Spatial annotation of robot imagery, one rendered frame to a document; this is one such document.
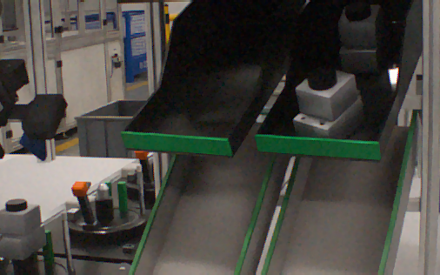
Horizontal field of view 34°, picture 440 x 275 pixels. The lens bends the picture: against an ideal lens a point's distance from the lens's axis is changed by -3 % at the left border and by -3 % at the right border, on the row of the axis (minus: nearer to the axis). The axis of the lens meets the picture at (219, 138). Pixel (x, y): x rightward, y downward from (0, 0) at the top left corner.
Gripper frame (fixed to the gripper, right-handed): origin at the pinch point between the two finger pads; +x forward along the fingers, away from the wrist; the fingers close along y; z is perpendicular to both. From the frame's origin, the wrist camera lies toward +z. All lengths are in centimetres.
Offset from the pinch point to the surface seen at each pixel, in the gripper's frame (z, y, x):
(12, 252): -11.9, -0.7, 8.4
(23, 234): -9.6, -1.8, 7.5
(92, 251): -1.6, -2.5, 24.9
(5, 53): 315, 291, 286
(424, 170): 0, -52, 4
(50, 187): 44, 45, 75
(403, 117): 73, -43, 79
